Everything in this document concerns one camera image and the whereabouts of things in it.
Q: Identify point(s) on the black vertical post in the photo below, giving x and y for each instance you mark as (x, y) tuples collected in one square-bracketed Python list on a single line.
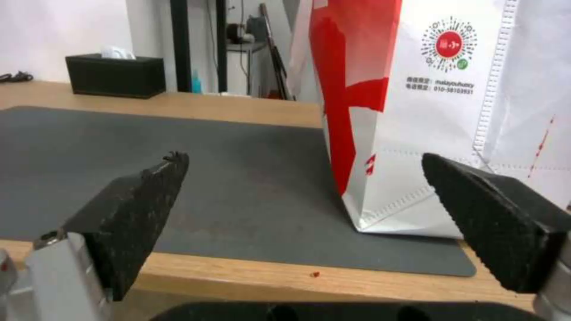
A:
[(187, 45)]

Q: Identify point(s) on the grey shelf unit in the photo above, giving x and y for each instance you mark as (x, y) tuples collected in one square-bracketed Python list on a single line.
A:
[(244, 67)]

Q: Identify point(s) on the dark grey desk mat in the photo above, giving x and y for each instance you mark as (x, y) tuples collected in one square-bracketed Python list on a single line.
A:
[(232, 187)]

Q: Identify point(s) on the dark leaning stick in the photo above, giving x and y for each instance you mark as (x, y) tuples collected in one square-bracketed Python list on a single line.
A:
[(277, 60)]

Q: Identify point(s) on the teal spray bottle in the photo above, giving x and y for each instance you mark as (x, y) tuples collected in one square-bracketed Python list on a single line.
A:
[(196, 81)]

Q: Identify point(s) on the black tissue box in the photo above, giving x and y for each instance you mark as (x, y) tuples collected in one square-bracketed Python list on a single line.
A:
[(115, 76)]

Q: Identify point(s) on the white tissue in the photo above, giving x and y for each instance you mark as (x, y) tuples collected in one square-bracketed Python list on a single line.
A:
[(117, 52)]

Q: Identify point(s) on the dark round object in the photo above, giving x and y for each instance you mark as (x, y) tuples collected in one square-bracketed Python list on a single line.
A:
[(233, 32)]

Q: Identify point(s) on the white red takeout bag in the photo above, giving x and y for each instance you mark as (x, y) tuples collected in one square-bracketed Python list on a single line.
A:
[(428, 100)]

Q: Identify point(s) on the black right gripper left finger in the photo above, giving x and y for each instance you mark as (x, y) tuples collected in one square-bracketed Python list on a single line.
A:
[(129, 220)]

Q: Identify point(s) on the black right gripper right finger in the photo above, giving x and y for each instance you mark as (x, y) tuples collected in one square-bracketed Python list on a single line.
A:
[(486, 217)]

